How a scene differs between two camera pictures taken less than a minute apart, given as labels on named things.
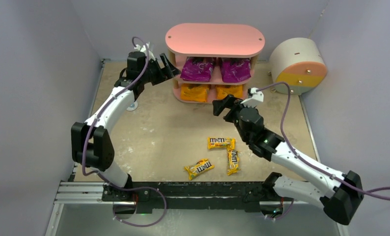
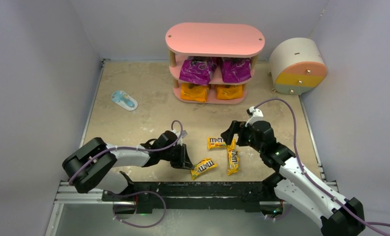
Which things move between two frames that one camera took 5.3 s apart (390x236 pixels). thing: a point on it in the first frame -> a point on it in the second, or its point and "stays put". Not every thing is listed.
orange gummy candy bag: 222,91 stays put
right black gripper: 230,108 -> 241,134
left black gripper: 159,71 -> 179,156
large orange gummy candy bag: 194,92 stays put
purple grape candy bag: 236,70 stays put
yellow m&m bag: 200,166 stays put
